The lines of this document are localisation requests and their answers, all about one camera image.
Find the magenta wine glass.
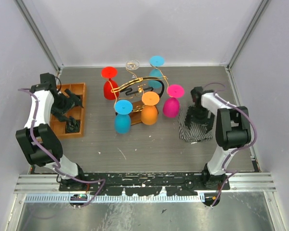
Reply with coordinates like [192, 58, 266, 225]
[162, 84, 185, 118]

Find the clear wine glass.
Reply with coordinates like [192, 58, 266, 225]
[125, 59, 140, 78]

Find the wooden compartment tray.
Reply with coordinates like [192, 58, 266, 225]
[50, 83, 87, 139]

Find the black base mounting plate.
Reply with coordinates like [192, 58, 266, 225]
[56, 172, 226, 196]

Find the blue wine glass front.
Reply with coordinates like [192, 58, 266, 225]
[114, 100, 133, 134]

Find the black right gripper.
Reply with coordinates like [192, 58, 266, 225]
[185, 105, 216, 132]

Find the orange wine glass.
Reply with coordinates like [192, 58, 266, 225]
[141, 91, 159, 125]

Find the red wine glass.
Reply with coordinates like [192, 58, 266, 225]
[101, 66, 119, 101]

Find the striped cloth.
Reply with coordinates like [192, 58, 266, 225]
[177, 108, 213, 142]

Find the gold wire wine glass rack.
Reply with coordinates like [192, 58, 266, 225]
[113, 65, 170, 125]

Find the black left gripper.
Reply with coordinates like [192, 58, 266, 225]
[51, 88, 82, 122]

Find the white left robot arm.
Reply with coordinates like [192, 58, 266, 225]
[15, 73, 88, 191]

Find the light blue wine glass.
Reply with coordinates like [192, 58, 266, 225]
[148, 55, 164, 89]

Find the aluminium frame rail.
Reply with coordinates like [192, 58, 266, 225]
[14, 172, 276, 207]

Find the black coiled item in tray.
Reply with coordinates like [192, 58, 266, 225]
[65, 116, 80, 133]

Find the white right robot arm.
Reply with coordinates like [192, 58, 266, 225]
[184, 87, 251, 190]

